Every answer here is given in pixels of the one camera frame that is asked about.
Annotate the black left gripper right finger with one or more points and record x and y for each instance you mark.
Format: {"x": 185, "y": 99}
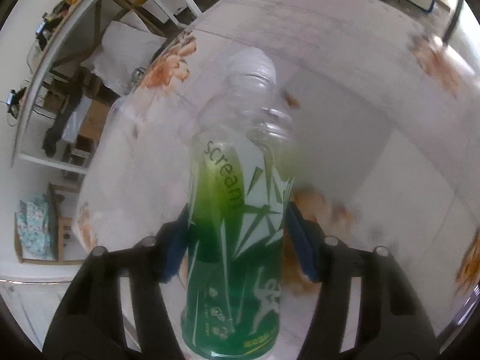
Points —
{"x": 392, "y": 322}

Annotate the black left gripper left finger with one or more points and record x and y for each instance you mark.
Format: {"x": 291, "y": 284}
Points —
{"x": 114, "y": 308}

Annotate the green label plastic bottle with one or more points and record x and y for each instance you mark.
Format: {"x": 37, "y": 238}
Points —
{"x": 242, "y": 171}

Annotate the wooden chair with cushion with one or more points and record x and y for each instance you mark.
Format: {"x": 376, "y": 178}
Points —
{"x": 43, "y": 232}

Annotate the white long side table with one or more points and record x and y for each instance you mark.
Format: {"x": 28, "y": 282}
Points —
{"x": 48, "y": 59}

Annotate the brown cardboard box under table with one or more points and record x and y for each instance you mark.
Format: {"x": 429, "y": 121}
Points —
{"x": 94, "y": 121}

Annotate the white sack under table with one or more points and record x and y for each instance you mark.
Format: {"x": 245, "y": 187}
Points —
{"x": 123, "y": 49}

